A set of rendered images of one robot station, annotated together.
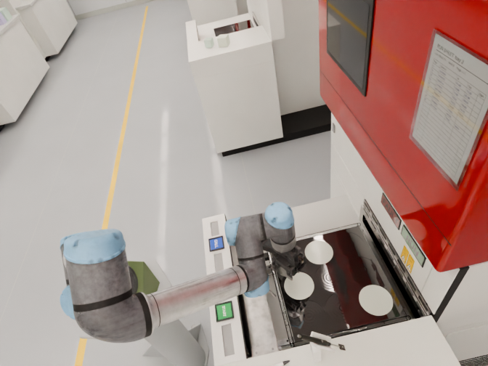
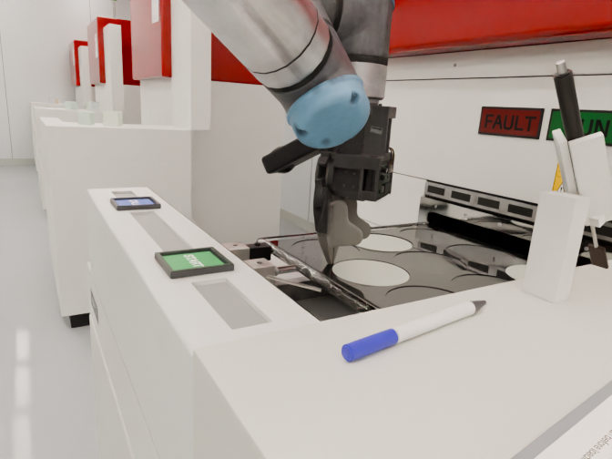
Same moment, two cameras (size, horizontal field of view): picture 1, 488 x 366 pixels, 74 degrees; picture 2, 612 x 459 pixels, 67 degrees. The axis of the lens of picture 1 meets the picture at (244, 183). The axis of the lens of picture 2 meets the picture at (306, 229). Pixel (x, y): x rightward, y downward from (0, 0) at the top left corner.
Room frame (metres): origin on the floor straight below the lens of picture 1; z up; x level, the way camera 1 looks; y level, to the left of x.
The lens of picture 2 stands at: (0.08, 0.29, 1.10)
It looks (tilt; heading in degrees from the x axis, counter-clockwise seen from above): 15 degrees down; 327
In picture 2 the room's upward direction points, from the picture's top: 4 degrees clockwise
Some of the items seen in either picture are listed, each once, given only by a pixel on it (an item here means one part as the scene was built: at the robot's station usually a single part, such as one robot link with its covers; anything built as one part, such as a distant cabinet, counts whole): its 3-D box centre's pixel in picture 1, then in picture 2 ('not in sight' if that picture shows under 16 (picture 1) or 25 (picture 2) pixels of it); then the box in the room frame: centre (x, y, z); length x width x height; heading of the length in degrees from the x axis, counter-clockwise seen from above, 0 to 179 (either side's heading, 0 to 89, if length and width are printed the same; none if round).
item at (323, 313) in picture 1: (330, 277); (429, 263); (0.52, -0.20, 0.90); 0.34 x 0.34 x 0.01; 89
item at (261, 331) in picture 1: (256, 304); not in sight; (0.51, 0.06, 0.87); 0.36 x 0.08 x 0.03; 179
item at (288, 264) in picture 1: (287, 254); (354, 151); (0.55, -0.08, 1.05); 0.09 x 0.08 x 0.12; 34
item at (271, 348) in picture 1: (265, 352); not in sight; (0.34, 0.07, 0.89); 0.08 x 0.03 x 0.03; 89
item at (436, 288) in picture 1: (373, 197); (448, 160); (0.71, -0.43, 1.02); 0.81 x 0.03 x 0.40; 179
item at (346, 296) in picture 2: (278, 290); (322, 281); (0.52, -0.02, 0.90); 0.38 x 0.01 x 0.01; 179
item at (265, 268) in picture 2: not in sight; (240, 275); (0.59, 0.06, 0.89); 0.08 x 0.03 x 0.03; 89
